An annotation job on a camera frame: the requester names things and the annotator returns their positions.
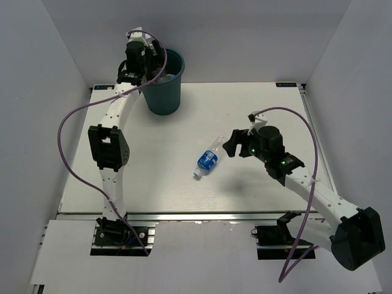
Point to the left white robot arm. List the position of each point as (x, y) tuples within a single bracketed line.
[(144, 61)]

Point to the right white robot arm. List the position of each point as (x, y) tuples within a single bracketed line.
[(353, 235)]

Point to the dark green plastic bin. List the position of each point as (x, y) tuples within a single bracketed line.
[(165, 98)]

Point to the clear plastic bottle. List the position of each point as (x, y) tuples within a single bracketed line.
[(163, 77)]

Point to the blue label crushed bottle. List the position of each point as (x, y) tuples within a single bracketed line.
[(210, 158)]

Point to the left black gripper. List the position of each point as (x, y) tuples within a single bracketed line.
[(157, 60)]

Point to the right blue table label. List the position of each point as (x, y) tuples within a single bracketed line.
[(285, 85)]

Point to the blue table label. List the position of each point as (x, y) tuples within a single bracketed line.
[(103, 87), (285, 85)]

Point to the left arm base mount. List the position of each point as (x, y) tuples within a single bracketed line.
[(116, 239)]

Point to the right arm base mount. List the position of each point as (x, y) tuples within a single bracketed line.
[(274, 242)]

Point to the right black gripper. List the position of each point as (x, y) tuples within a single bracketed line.
[(239, 137)]

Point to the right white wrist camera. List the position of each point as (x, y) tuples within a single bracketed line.
[(257, 121)]

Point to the left blue table label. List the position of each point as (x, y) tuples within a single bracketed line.
[(103, 87)]

